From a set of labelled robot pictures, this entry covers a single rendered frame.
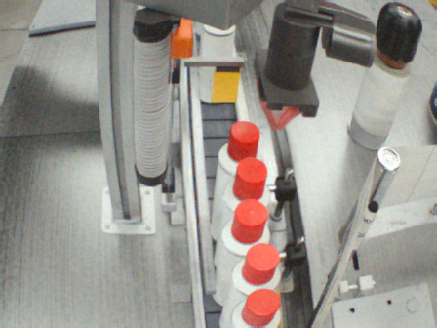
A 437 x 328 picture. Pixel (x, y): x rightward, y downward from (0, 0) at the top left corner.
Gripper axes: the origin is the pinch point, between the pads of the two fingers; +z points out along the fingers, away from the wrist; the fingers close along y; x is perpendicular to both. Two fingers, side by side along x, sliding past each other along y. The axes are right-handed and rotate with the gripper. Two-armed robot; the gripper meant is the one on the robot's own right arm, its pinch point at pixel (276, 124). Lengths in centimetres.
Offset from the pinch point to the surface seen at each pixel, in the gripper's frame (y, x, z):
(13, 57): 151, 103, 104
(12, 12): 204, 122, 105
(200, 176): -4.5, 9.8, 5.1
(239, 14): -14.5, 9.4, -28.6
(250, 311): -29.5, 7.3, -7.3
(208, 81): 16.7, 7.4, 8.2
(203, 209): -9.6, 9.7, 5.0
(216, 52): 16.6, 6.7, 1.4
